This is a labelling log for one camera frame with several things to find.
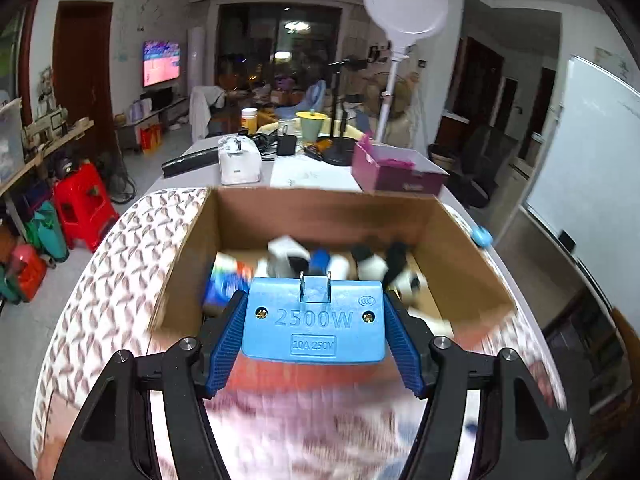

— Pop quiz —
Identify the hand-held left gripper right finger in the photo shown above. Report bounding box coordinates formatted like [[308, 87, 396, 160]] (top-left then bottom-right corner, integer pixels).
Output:
[[382, 290, 576, 480]]

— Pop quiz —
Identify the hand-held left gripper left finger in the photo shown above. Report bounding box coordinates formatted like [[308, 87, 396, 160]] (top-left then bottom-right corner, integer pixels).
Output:
[[52, 290, 248, 480]]

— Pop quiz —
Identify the blue cartoon tissue pack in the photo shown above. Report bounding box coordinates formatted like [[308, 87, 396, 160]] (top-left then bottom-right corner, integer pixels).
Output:
[[202, 252, 253, 316]]

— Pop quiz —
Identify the blue plug adapter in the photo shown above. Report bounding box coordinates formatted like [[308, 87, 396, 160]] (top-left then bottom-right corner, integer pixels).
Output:
[[241, 270, 387, 365]]

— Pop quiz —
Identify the panda plush toy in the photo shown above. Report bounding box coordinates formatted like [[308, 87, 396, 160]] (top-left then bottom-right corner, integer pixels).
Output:
[[350, 242, 426, 306]]

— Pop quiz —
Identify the printed cardboard box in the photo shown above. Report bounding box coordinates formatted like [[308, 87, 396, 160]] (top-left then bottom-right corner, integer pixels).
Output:
[[147, 186, 518, 356]]

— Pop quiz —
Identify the paisley printed tablecloth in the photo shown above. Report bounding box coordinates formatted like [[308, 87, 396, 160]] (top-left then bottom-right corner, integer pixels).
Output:
[[30, 187, 578, 480]]

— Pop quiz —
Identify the purple box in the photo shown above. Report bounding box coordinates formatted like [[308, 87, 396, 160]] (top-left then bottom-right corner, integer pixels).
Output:
[[351, 132, 450, 196]]

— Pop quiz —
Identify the black folded umbrella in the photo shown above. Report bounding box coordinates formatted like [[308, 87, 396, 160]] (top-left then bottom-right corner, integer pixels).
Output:
[[161, 149, 221, 178]]

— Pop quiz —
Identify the white paper sheet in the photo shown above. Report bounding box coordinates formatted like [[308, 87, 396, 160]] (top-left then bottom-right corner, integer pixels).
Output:
[[270, 152, 362, 193]]

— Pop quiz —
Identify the red plastic stool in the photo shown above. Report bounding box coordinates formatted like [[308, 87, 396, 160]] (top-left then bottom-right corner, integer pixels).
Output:
[[52, 162, 121, 253]]

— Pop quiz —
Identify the black office chair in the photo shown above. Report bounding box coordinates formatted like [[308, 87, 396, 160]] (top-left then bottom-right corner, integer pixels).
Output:
[[460, 125, 518, 208]]

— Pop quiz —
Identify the green bag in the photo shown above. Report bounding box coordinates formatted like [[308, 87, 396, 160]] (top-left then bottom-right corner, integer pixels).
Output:
[[25, 200, 71, 263]]

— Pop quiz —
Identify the red bag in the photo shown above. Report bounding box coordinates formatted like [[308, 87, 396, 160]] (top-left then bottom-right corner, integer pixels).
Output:
[[7, 242, 48, 303]]

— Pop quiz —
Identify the orange bag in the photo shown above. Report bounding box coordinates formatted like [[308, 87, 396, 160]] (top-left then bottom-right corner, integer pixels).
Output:
[[140, 125, 163, 153]]

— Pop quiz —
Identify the green cup with yellow lid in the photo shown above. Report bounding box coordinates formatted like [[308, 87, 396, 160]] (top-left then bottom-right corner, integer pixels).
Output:
[[295, 110, 331, 143]]

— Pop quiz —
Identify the white cloth draped chair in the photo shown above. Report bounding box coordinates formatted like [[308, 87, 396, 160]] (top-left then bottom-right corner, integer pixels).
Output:
[[190, 85, 226, 143]]

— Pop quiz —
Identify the grey tv cabinet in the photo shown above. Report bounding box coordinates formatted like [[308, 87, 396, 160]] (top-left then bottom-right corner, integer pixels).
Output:
[[116, 95, 191, 153]]

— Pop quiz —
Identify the whiteboard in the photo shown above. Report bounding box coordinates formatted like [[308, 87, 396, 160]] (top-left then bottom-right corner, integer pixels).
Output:
[[520, 55, 640, 281]]

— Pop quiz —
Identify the light blue plastic chair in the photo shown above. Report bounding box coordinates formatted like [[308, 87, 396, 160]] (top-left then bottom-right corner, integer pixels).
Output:
[[282, 80, 328, 121]]

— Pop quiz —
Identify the wooden workbench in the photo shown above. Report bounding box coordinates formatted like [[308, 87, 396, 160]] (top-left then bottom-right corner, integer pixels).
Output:
[[0, 105, 96, 196]]

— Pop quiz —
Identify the dark wooden door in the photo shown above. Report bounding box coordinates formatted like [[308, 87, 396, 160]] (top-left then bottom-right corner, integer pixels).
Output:
[[452, 37, 503, 151]]

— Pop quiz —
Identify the white standing air conditioner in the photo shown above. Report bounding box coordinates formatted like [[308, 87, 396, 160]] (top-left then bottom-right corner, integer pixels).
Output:
[[186, 27, 207, 93]]

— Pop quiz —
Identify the television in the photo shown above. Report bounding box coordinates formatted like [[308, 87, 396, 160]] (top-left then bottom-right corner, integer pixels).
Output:
[[142, 40, 181, 88]]

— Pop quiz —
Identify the clear plastic storage bin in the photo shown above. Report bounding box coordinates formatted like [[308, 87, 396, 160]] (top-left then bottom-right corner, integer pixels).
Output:
[[0, 97, 26, 183]]

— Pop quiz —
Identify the brown wooden door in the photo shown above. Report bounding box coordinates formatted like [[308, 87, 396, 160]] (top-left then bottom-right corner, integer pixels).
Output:
[[52, 1, 115, 161]]

